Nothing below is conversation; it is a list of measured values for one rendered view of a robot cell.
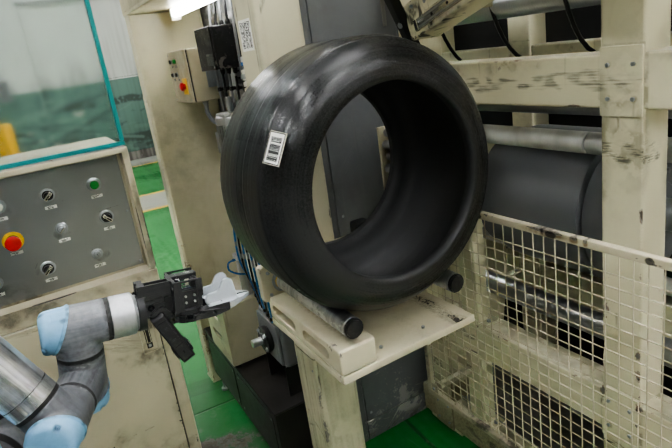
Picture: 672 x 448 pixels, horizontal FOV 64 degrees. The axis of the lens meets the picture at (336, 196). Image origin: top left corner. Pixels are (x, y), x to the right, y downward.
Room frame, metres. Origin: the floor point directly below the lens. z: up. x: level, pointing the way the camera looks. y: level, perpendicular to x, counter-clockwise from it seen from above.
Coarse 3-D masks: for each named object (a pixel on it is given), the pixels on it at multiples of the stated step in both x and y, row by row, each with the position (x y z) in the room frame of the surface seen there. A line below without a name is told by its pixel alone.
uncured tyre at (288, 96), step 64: (320, 64) 1.01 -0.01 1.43; (384, 64) 1.03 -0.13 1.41; (448, 64) 1.15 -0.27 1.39; (256, 128) 0.99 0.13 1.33; (320, 128) 0.96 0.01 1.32; (448, 128) 1.29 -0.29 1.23; (256, 192) 0.94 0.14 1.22; (384, 192) 1.38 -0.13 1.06; (448, 192) 1.28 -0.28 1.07; (256, 256) 1.06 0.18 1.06; (320, 256) 0.94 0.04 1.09; (384, 256) 1.28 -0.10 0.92; (448, 256) 1.09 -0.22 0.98
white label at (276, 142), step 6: (270, 132) 0.95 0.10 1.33; (276, 132) 0.94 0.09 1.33; (270, 138) 0.95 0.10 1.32; (276, 138) 0.94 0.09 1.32; (282, 138) 0.93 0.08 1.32; (270, 144) 0.94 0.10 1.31; (276, 144) 0.93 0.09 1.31; (282, 144) 0.92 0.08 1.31; (270, 150) 0.94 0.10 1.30; (276, 150) 0.93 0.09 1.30; (282, 150) 0.92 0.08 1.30; (264, 156) 0.94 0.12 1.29; (270, 156) 0.93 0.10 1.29; (276, 156) 0.92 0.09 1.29; (264, 162) 0.94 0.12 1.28; (270, 162) 0.93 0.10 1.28; (276, 162) 0.92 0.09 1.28
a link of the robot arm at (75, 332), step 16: (80, 304) 0.85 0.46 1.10; (96, 304) 0.85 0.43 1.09; (48, 320) 0.81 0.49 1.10; (64, 320) 0.81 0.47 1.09; (80, 320) 0.82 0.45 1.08; (96, 320) 0.83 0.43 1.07; (48, 336) 0.79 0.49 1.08; (64, 336) 0.80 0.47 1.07; (80, 336) 0.81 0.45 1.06; (96, 336) 0.82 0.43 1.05; (112, 336) 0.84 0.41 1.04; (48, 352) 0.79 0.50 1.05; (64, 352) 0.81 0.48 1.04; (80, 352) 0.81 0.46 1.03; (96, 352) 0.83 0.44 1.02
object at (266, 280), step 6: (258, 270) 1.26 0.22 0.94; (264, 270) 1.26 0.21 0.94; (258, 276) 1.27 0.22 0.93; (264, 276) 1.26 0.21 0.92; (270, 276) 1.27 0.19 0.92; (258, 282) 1.27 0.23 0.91; (264, 282) 1.26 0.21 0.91; (270, 282) 1.27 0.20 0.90; (264, 288) 1.26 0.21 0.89; (270, 288) 1.27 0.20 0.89; (276, 288) 1.27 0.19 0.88; (264, 294) 1.26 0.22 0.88; (270, 294) 1.26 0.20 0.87; (276, 294) 1.27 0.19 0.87; (264, 300) 1.26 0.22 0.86
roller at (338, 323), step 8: (280, 280) 1.25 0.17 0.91; (280, 288) 1.26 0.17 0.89; (288, 288) 1.21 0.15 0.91; (296, 296) 1.17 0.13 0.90; (304, 296) 1.14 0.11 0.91; (304, 304) 1.13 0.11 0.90; (312, 304) 1.10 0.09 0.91; (320, 304) 1.08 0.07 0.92; (320, 312) 1.06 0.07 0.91; (328, 312) 1.04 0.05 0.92; (336, 312) 1.03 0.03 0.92; (344, 312) 1.02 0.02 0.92; (328, 320) 1.03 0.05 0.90; (336, 320) 1.01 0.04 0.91; (344, 320) 0.99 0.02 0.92; (352, 320) 0.98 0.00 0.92; (360, 320) 0.99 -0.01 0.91; (336, 328) 1.01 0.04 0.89; (344, 328) 0.98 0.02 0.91; (352, 328) 0.98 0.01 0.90; (360, 328) 0.99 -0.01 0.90; (352, 336) 0.98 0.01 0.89
